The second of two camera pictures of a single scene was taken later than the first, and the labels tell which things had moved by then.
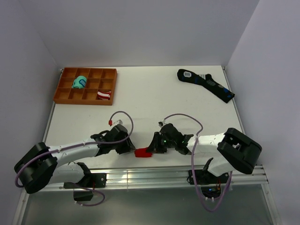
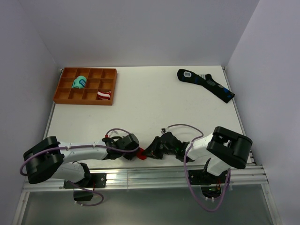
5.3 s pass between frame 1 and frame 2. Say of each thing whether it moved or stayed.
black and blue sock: stayed
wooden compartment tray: stayed
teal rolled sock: stayed
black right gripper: moved
